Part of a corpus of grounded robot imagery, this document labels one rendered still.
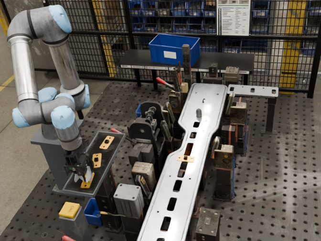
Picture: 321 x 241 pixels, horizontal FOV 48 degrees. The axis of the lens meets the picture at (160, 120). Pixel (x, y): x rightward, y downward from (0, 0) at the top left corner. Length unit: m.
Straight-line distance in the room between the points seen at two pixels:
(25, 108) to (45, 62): 3.17
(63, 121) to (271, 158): 1.32
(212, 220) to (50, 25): 1.00
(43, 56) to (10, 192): 1.80
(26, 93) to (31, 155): 2.25
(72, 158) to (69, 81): 0.46
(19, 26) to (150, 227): 0.95
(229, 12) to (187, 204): 1.31
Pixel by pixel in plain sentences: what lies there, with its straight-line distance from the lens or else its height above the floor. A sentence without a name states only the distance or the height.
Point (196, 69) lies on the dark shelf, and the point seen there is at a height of 1.02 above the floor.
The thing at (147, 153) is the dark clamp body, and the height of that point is 1.07.
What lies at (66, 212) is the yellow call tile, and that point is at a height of 1.16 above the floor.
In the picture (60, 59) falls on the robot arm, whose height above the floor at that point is 1.52.
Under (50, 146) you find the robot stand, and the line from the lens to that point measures 1.88.
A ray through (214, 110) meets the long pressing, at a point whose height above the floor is 1.00.
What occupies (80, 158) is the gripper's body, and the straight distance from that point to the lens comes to 1.39.
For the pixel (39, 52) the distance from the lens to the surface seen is 4.50.
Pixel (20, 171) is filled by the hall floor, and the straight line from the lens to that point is 3.51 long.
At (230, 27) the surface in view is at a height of 1.21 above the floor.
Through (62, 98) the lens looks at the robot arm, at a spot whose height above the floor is 1.51.
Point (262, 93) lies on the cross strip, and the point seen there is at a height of 1.00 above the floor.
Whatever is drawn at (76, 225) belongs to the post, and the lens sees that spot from 1.46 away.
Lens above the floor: 2.23
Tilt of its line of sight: 38 degrees down
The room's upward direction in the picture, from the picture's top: 8 degrees counter-clockwise
